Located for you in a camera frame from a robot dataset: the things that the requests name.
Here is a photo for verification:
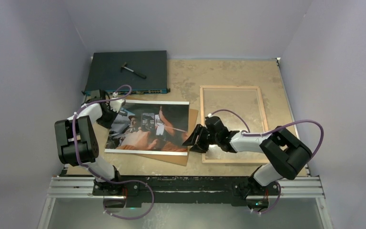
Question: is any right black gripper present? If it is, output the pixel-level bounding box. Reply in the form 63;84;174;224
183;124;219;154

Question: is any printed photo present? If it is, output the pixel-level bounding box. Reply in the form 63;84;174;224
104;99;191;157

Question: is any wooden picture frame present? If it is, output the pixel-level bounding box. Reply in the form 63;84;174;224
199;84;270;164

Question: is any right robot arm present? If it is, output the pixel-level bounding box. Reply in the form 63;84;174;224
183;116;313;194

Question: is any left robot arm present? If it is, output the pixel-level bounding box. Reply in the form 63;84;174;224
54;90;126;195

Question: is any small black hammer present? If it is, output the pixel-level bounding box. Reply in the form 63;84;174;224
120;62;147;79

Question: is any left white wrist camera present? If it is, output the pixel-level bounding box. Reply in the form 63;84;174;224
109;92;126;113

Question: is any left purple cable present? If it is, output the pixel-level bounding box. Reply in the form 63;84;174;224
71;84;155;221

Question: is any purple cable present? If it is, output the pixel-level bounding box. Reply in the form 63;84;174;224
207;109;325;216
71;84;155;221

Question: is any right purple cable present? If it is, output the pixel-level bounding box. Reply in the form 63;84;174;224
207;109;325;216

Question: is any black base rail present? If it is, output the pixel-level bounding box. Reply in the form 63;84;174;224
92;175;279;208

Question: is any dark network switch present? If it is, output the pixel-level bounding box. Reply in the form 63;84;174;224
82;51;171;95

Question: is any aluminium extrusion rail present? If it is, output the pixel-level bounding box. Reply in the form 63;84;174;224
47;177;325;198

